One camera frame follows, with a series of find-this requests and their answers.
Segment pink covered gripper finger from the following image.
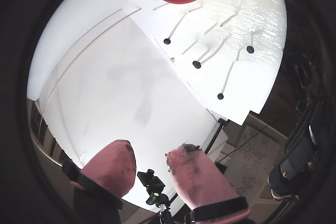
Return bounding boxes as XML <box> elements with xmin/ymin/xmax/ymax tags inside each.
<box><xmin>164</xmin><ymin>143</ymin><xmax>252</xmax><ymax>224</ymax></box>
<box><xmin>61</xmin><ymin>140</ymin><xmax>138</xmax><ymax>224</ymax></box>

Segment beige patterned rug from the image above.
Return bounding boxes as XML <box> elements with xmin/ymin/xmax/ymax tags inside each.
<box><xmin>230</xmin><ymin>121</ymin><xmax>289</xmax><ymax>201</ymax></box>

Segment white backdrop panel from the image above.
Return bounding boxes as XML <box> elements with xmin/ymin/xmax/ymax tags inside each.
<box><xmin>27</xmin><ymin>0</ymin><xmax>229</xmax><ymax>213</ymax></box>

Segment white foam board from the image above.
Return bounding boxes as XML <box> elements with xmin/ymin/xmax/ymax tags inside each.
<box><xmin>128</xmin><ymin>0</ymin><xmax>287</xmax><ymax>126</ymax></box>

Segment black bag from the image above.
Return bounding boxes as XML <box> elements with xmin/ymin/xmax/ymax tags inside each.
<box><xmin>267</xmin><ymin>95</ymin><xmax>329</xmax><ymax>204</ymax></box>

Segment curved white paper stick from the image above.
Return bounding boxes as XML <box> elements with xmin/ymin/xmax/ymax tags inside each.
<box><xmin>202</xmin><ymin>37</ymin><xmax>228</xmax><ymax>62</ymax></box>

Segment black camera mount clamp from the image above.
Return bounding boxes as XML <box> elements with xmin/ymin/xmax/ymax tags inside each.
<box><xmin>136</xmin><ymin>168</ymin><xmax>182</xmax><ymax>224</ymax></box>

